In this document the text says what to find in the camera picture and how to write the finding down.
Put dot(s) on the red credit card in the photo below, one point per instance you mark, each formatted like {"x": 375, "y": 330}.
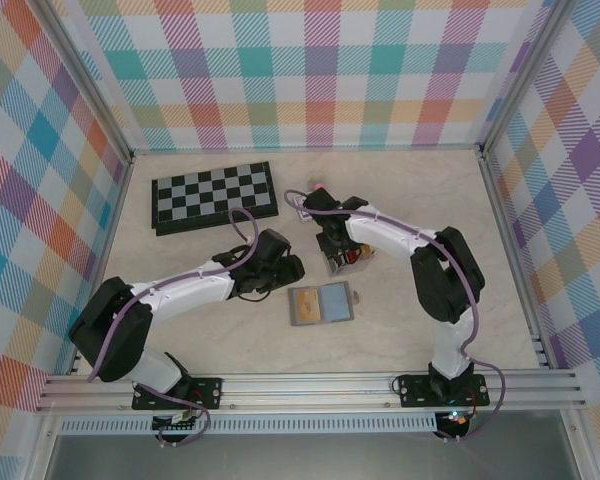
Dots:
{"x": 352, "y": 257}

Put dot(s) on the grey card holder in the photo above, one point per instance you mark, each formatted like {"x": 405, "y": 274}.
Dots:
{"x": 336, "y": 305}

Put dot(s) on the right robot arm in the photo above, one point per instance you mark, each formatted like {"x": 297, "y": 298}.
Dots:
{"x": 385, "y": 237}

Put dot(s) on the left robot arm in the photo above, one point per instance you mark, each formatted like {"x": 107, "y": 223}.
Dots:
{"x": 195, "y": 295}

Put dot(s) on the pink toy microphone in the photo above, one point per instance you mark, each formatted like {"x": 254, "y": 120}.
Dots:
{"x": 316, "y": 182}

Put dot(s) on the black folding chess board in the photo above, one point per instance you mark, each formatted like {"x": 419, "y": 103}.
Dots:
{"x": 212, "y": 197}

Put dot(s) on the aluminium frame rail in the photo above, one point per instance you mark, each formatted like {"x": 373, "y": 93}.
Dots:
{"x": 103, "y": 260}
{"x": 512, "y": 250}
{"x": 305, "y": 390}

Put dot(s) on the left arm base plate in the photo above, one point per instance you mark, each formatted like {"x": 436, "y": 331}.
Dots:
{"x": 210, "y": 392}

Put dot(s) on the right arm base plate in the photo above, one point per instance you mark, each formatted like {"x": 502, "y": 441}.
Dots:
{"x": 410, "y": 390}

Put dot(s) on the aluminium frame post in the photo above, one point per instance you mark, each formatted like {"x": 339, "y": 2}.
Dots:
{"x": 522, "y": 75}
{"x": 91, "y": 75}

